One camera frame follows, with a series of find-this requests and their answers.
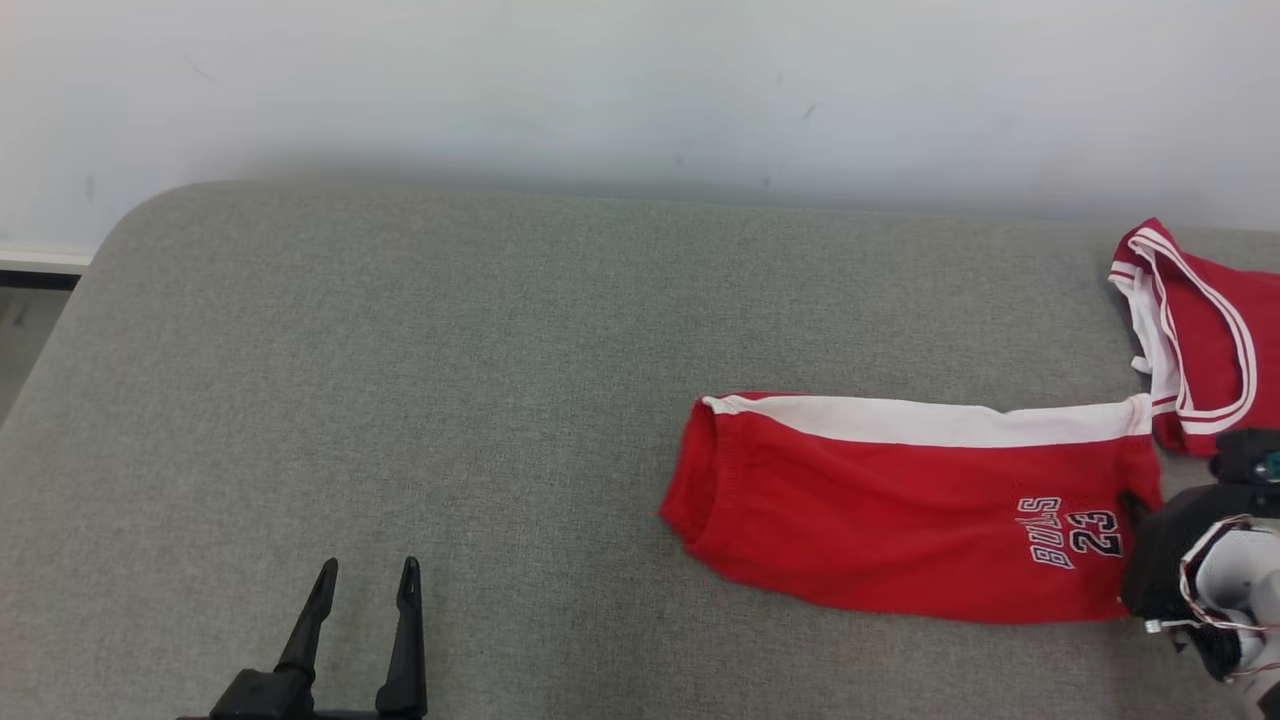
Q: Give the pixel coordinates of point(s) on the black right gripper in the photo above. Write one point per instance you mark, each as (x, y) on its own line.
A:
(1165, 560)

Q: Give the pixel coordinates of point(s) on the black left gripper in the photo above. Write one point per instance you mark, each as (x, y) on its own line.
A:
(270, 700)

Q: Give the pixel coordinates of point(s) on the red basketball jersey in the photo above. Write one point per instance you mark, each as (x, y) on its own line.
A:
(1215, 340)

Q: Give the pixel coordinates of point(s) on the red basketball shorts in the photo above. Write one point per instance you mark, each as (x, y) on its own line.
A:
(900, 510)

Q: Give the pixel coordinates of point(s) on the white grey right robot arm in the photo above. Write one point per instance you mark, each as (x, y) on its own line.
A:
(1235, 590)

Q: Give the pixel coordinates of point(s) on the white skirting board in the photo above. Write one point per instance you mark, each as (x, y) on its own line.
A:
(40, 258)

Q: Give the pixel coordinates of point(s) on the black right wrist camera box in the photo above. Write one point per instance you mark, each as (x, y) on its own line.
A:
(1240, 458)

